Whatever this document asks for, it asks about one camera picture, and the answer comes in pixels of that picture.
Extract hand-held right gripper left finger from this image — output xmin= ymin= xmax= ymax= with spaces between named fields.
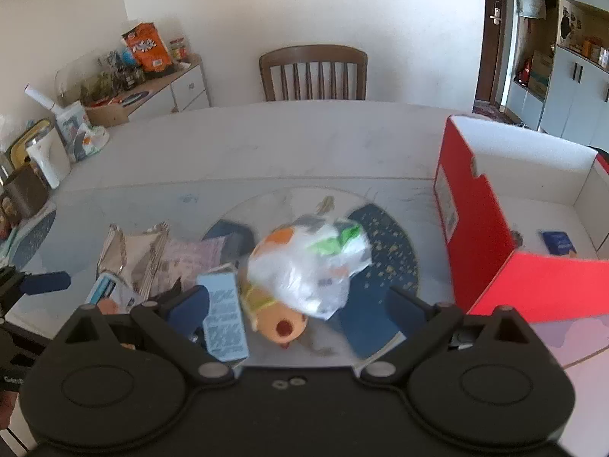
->
xmin=64 ymin=286 xmax=236 ymax=384

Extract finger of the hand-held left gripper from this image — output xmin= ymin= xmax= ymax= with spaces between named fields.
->
xmin=0 ymin=267 xmax=72 ymax=317

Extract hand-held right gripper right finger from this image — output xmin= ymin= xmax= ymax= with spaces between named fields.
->
xmin=359 ymin=286 xmax=532 ymax=385

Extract light blue carton box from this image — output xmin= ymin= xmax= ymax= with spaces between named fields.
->
xmin=196 ymin=267 xmax=250 ymax=361

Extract purple printed snack packet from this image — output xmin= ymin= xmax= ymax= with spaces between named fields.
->
xmin=157 ymin=235 xmax=226 ymax=287

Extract tan toy pig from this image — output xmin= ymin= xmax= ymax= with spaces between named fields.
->
xmin=238 ymin=271 xmax=310 ymax=346

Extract white plastic bag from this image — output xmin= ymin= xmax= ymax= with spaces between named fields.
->
xmin=247 ymin=214 xmax=373 ymax=321

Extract red cardboard box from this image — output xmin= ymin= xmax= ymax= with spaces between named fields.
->
xmin=433 ymin=114 xmax=609 ymax=324

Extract white marble desktop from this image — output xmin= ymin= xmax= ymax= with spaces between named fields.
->
xmin=0 ymin=100 xmax=609 ymax=457

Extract blue and white packet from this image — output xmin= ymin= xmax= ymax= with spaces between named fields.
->
xmin=86 ymin=271 xmax=143 ymax=315

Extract silver foil packet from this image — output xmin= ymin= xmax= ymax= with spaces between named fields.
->
xmin=97 ymin=221 xmax=171 ymax=298

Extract dark mug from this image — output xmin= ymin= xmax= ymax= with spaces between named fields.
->
xmin=0 ymin=166 xmax=48 ymax=220

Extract white countertop appliance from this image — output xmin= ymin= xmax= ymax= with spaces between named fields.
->
xmin=26 ymin=140 xmax=62 ymax=190

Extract yellow rimmed tray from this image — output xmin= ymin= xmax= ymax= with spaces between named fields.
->
xmin=7 ymin=119 xmax=53 ymax=163

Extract bagged tissue pack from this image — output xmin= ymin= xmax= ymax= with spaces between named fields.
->
xmin=57 ymin=102 xmax=110 ymax=163

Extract small dark blue box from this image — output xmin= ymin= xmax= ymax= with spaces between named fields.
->
xmin=540 ymin=230 xmax=577 ymax=257

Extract small wooden box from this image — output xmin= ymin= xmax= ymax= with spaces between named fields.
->
xmin=86 ymin=102 xmax=131 ymax=128

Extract glass tank with plants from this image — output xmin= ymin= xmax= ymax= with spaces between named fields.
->
xmin=54 ymin=50 xmax=146 ymax=105

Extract white wooden sideboard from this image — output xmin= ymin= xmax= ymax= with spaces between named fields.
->
xmin=86 ymin=54 xmax=211 ymax=127

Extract orange snack bag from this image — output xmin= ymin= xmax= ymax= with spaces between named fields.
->
xmin=122 ymin=22 xmax=173 ymax=73

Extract brown wooden chair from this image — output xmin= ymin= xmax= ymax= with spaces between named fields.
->
xmin=258 ymin=45 xmax=368 ymax=102

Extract cardboard box on shelf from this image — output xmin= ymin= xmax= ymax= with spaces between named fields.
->
xmin=528 ymin=50 xmax=554 ymax=98

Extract brown door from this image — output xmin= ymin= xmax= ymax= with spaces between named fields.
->
xmin=473 ymin=0 xmax=508 ymax=112

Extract grey wall cabinet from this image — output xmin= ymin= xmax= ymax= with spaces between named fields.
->
xmin=504 ymin=0 xmax=609 ymax=150

